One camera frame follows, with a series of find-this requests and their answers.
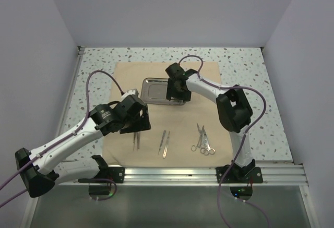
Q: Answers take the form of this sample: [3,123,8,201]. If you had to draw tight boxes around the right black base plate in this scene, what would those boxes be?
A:
[215,165,264,184]

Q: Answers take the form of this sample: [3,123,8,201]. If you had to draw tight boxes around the steel instrument tray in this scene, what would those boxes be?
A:
[140,78,186,105]

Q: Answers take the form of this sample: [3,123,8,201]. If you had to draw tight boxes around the steel forceps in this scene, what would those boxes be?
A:
[133,133,137,151]

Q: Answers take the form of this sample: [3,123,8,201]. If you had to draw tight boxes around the aluminium rail frame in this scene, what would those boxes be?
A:
[38,47,310,227]

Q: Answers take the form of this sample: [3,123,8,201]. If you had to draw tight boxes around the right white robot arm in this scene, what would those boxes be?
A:
[165,63,255,183]

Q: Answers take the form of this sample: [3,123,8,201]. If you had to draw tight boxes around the steel surgical scissors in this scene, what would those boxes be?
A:
[196,124,209,155]

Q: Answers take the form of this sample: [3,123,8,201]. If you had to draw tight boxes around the steel scalpel handle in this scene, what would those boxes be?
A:
[158,130,166,155]
[163,131,170,159]

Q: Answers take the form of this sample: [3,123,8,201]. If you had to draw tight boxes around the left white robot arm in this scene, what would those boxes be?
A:
[15,89,151,198]

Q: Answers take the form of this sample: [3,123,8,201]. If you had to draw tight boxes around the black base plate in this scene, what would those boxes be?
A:
[78,165,125,184]
[215,165,264,184]

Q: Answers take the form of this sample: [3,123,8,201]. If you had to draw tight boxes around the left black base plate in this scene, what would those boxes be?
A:
[78,165,125,184]

